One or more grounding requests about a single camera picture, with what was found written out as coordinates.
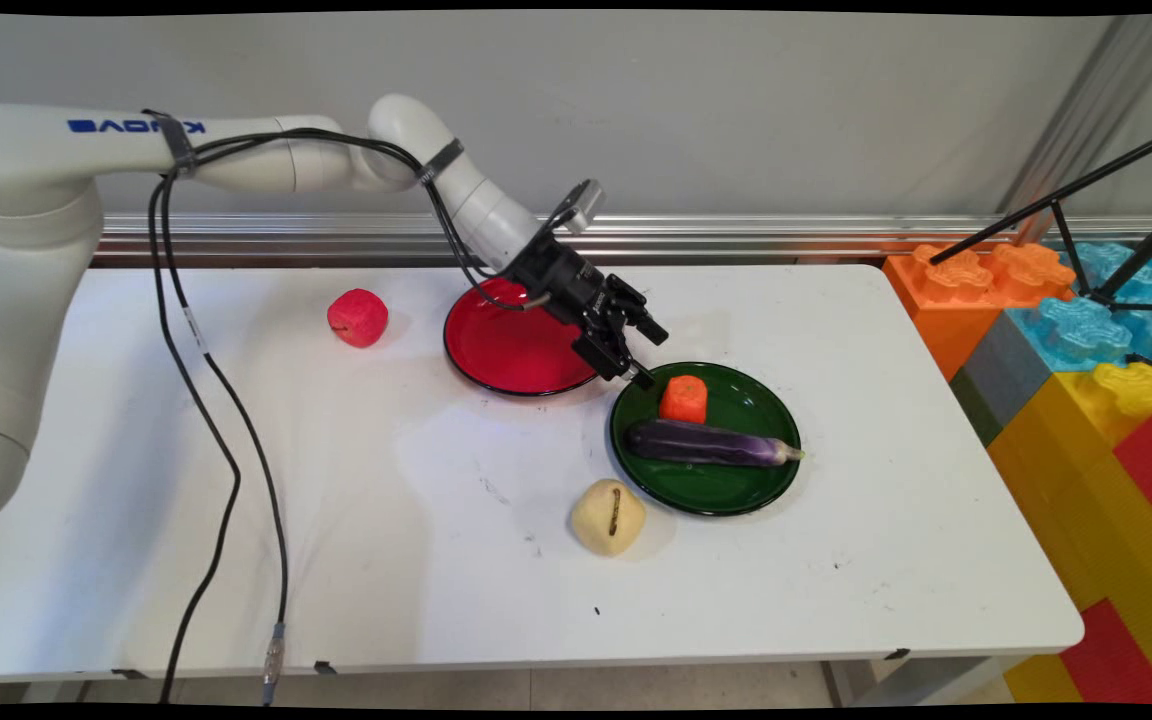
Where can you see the purple toy eggplant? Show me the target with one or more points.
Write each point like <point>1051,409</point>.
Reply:
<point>706,445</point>

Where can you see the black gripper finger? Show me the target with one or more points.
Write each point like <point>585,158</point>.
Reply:
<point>608,355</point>
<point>638,308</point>

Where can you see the beige toy pear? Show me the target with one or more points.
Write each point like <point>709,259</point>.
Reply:
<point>596,520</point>

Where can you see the horizontal aluminium rail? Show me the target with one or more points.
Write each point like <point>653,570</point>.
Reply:
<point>736,235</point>

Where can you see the orange studded foam block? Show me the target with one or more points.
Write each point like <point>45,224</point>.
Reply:
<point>946,300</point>

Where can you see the small red foam block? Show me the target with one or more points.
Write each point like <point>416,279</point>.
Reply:
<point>1116,660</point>

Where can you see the orange toy fruit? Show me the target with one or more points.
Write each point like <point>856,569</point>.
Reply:
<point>683,400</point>

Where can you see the red toy apple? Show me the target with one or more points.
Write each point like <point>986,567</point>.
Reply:
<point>357,318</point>

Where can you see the black tripod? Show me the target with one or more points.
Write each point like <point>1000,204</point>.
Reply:
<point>1066,190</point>

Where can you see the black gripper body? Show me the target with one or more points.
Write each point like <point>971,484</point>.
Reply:
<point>556,285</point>

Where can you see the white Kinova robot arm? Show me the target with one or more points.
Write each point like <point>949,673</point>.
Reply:
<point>26,260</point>

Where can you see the grey foam block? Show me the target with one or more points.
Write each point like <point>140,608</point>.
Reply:
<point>996,385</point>

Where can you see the red round plate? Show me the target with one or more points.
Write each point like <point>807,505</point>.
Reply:
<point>506,345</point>

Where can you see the light blue studded foam block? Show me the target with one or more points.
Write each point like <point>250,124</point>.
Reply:
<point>1086,330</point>

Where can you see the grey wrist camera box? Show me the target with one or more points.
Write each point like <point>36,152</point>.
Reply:
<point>584,205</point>

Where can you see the dark green round plate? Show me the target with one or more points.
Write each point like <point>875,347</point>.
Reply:
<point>726,490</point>

